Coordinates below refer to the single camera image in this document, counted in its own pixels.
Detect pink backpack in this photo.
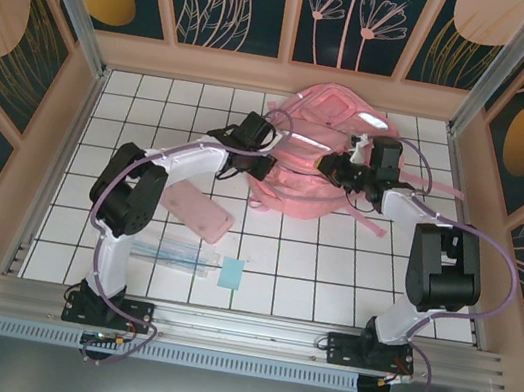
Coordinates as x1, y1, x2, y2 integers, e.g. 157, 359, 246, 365
241, 72, 481, 251

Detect pink pencil case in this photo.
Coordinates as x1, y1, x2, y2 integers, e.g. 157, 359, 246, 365
153, 176, 240, 246

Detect light blue notepad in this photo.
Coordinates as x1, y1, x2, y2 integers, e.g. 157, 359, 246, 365
215, 255, 248, 293

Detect clear plastic pen pouch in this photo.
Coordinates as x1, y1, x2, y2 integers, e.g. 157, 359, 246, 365
127, 229, 224, 281

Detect aluminium table side rail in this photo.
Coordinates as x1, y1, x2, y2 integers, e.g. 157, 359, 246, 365
0, 57, 111, 286
411, 130, 524, 354

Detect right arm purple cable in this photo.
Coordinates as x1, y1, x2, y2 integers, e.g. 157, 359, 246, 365
353, 138, 524, 392

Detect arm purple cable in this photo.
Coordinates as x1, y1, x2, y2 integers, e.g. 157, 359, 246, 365
65, 78, 303, 392
353, 138, 524, 392

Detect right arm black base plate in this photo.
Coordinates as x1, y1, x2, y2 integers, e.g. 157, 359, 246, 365
322, 330, 419, 379

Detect aluminium mounting rail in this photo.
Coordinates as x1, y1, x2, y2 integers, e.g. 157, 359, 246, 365
0, 266, 514, 392

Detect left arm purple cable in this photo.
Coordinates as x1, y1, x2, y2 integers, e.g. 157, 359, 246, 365
65, 78, 303, 392

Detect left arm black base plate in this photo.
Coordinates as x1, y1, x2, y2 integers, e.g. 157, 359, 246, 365
60, 287, 158, 338

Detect slotted grey cable duct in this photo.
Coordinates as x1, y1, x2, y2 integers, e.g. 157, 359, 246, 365
0, 311, 363, 392

